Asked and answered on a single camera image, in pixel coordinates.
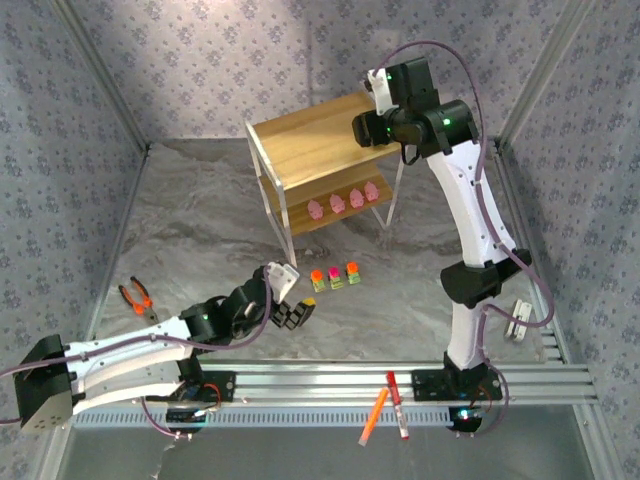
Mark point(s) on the orange-top green truck red grille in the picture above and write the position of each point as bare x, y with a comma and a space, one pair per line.
317, 281

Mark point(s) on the pink-top green toy truck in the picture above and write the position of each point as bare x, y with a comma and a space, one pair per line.
335, 279

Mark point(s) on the orange-top green truck blue face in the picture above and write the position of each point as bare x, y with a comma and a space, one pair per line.
353, 274

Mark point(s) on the pink plastic toy pig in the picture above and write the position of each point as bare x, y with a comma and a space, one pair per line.
337, 203
315, 210
371, 191
356, 199

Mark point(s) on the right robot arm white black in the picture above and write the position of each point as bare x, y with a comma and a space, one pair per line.
470, 210

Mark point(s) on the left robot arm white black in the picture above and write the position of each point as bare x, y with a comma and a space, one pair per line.
125, 360

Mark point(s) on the orange marker pen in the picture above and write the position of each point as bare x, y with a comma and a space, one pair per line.
374, 415

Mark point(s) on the red white marker pen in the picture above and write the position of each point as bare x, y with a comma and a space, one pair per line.
397, 405

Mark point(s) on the grey metal plate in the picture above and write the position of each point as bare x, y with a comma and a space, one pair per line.
300, 460

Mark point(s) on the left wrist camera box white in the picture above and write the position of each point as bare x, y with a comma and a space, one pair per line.
286, 280

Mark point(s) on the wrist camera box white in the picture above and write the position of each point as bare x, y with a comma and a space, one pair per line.
382, 95
286, 280

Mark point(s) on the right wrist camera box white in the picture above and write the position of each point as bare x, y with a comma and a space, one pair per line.
382, 95

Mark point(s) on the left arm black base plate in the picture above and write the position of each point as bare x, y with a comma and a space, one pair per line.
225, 385

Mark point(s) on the aluminium mounting rail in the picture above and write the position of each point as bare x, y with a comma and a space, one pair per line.
320, 385

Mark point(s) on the aluminium table edge rail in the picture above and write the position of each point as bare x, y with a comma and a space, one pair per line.
123, 230
517, 200

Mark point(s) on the aluminium enclosure post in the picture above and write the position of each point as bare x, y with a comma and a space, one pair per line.
542, 75
103, 75

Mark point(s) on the wooden shelf white metal frame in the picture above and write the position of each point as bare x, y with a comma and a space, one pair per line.
300, 145

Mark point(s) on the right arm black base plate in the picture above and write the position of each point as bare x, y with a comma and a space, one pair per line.
425, 385

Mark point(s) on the white plastic bracket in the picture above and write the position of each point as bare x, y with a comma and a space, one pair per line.
520, 320

